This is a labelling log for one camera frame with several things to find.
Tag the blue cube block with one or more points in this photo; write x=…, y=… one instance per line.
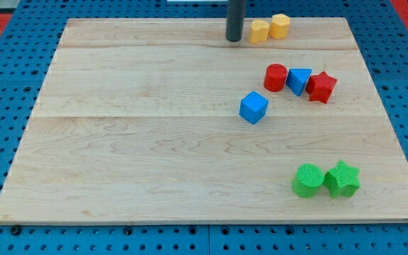
x=253, y=107

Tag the light wooden board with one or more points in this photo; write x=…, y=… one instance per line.
x=137, y=123

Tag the red cylinder block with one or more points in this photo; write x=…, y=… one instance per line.
x=275, y=77

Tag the blue triangle block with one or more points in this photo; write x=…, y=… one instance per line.
x=297, y=79

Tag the yellow heart block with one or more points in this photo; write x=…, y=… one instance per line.
x=259, y=30

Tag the green cylinder block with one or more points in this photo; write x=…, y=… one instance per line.
x=307, y=180

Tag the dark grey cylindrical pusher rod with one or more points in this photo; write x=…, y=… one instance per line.
x=235, y=19

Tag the red star block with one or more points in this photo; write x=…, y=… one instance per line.
x=320, y=87

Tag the yellow hexagon block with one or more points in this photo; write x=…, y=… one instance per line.
x=280, y=24

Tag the green star block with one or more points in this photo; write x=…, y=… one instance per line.
x=342, y=180

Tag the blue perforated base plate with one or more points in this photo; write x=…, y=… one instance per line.
x=26, y=49

